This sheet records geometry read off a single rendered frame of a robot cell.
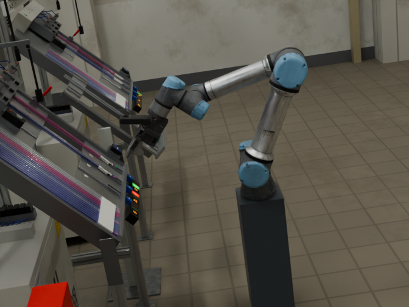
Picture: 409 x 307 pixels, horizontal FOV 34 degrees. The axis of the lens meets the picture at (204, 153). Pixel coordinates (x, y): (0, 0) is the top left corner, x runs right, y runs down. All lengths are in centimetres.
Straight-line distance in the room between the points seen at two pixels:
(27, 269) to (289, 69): 115
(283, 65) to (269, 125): 24
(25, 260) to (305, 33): 483
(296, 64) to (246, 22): 429
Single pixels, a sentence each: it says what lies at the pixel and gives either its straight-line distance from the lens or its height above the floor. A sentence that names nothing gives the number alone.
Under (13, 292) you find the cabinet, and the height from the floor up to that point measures 60.
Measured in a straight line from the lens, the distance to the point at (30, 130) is 253.
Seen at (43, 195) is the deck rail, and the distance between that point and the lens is 216.
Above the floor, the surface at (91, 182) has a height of 81.
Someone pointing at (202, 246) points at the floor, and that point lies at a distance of 361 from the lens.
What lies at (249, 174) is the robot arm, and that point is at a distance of 255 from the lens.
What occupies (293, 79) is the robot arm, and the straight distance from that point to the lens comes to 243.
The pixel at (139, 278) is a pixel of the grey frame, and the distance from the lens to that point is 310.
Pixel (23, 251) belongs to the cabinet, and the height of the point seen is 62.
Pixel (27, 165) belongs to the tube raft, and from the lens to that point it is 223.
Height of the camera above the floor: 171
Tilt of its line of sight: 21 degrees down
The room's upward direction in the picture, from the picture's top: 8 degrees counter-clockwise
